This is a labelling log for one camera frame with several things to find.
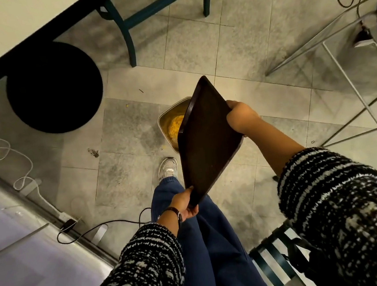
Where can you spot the person's right hand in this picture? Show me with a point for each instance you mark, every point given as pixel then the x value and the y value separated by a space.
pixel 242 116

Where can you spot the person's left hand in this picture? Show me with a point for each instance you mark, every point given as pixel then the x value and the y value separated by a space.
pixel 182 205

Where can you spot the dark brown plastic tray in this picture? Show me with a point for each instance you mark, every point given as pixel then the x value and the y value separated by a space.
pixel 207 136

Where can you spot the pile of yellow crumbs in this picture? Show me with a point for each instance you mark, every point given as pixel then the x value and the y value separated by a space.
pixel 175 126

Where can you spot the person's left forearm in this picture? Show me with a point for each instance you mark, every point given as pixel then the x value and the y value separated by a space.
pixel 147 271

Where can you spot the person's right forearm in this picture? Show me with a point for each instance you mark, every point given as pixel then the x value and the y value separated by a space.
pixel 341 206

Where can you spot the person's white shoe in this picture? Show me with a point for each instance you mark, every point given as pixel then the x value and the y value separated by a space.
pixel 168 168

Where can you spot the person's legs in dark jeans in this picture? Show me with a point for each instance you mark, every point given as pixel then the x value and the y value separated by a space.
pixel 212 252

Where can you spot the green slatted chair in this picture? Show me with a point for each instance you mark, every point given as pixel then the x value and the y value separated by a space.
pixel 270 266
pixel 128 30

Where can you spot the black round table base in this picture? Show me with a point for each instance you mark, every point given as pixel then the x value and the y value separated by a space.
pixel 53 87

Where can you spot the grey metal frame stand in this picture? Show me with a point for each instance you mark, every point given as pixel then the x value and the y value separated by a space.
pixel 352 87

